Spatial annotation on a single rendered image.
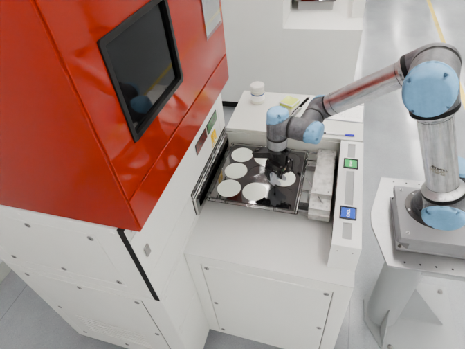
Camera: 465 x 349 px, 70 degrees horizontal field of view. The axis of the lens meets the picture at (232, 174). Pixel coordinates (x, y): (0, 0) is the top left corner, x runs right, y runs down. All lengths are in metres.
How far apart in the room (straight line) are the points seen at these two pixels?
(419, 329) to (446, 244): 0.90
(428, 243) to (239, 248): 0.66
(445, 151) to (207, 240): 0.85
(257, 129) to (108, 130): 0.96
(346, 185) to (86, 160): 0.94
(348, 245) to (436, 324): 1.13
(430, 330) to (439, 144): 1.35
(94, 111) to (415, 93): 0.72
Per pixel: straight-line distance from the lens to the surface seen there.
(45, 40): 0.63
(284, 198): 1.35
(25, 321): 2.52
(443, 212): 1.15
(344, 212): 1.24
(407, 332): 2.15
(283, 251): 1.29
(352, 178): 1.38
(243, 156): 1.54
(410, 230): 1.34
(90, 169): 0.79
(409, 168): 2.97
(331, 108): 1.18
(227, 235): 1.35
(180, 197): 1.21
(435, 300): 2.29
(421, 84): 0.92
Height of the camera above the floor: 1.90
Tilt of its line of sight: 44 degrees down
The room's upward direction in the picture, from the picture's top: 7 degrees counter-clockwise
